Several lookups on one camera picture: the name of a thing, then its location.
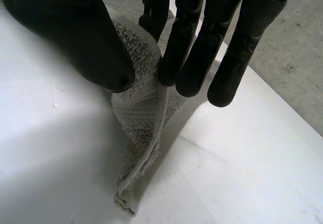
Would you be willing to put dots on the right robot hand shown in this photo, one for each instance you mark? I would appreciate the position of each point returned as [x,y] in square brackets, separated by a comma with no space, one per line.
[75,37]

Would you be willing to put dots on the grey towel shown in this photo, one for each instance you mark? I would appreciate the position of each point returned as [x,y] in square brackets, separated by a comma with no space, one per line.
[141,113]

